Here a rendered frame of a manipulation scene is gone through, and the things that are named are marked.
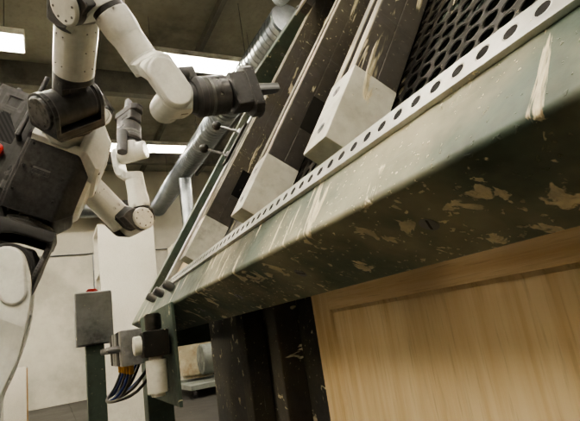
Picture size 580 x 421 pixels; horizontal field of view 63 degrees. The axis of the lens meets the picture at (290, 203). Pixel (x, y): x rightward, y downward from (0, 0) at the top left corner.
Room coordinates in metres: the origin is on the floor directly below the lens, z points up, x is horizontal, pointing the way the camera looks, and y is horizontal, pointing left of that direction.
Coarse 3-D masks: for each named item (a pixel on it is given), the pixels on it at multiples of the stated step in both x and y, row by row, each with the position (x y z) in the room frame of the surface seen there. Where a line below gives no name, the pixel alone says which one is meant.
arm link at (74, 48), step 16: (48, 0) 0.79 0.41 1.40; (64, 0) 0.77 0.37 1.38; (48, 16) 0.82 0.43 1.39; (64, 16) 0.79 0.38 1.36; (80, 16) 0.79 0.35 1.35; (64, 32) 0.85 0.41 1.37; (80, 32) 0.85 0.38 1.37; (96, 32) 0.88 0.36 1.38; (64, 48) 0.88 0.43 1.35; (80, 48) 0.88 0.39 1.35; (96, 48) 0.92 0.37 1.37; (64, 64) 0.91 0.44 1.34; (80, 64) 0.91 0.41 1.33; (80, 80) 0.95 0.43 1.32
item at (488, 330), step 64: (512, 256) 0.57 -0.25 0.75; (576, 256) 0.50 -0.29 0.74; (320, 320) 1.01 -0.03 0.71; (384, 320) 0.82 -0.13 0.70; (448, 320) 0.69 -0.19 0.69; (512, 320) 0.60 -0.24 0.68; (576, 320) 0.53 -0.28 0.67; (384, 384) 0.85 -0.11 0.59; (448, 384) 0.72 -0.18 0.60; (512, 384) 0.62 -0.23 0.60; (576, 384) 0.54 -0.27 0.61
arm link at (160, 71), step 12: (132, 60) 0.83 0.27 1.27; (144, 60) 0.82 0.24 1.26; (156, 60) 0.82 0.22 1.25; (168, 60) 0.83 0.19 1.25; (144, 72) 0.82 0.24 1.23; (156, 72) 0.82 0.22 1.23; (168, 72) 0.83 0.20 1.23; (180, 72) 0.85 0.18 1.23; (156, 84) 0.83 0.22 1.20; (168, 84) 0.84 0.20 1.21; (180, 84) 0.85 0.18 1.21; (168, 96) 0.84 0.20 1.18; (180, 96) 0.85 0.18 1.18; (192, 96) 0.87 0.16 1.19; (180, 108) 0.86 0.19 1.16
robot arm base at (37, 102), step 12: (36, 96) 0.95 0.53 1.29; (96, 96) 1.04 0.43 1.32; (36, 108) 0.97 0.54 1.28; (48, 108) 0.96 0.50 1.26; (36, 120) 1.00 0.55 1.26; (48, 120) 0.97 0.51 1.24; (84, 120) 1.06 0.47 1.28; (96, 120) 1.08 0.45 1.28; (48, 132) 1.01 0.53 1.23; (60, 132) 1.01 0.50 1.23; (72, 132) 1.04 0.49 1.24; (84, 132) 1.06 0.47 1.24
